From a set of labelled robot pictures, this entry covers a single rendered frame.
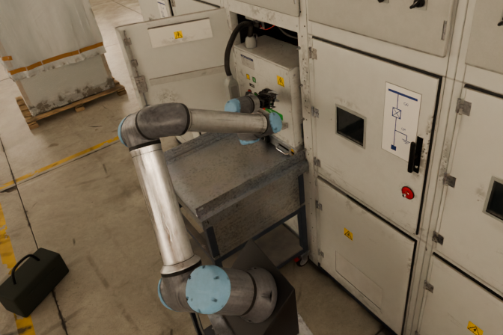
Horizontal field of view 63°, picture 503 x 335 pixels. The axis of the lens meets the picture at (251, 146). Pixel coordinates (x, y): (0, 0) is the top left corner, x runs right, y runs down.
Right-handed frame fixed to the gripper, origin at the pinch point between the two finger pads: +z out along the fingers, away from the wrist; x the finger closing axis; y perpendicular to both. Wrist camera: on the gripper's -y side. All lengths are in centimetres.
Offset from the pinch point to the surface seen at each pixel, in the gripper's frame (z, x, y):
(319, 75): -10.1, 17.5, 31.2
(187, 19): -7, 32, -60
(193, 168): -27, -46, -34
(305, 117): 2.5, -8.4, 18.4
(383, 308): 11, -105, 74
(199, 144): -9, -40, -47
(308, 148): 7.5, -27.2, 18.7
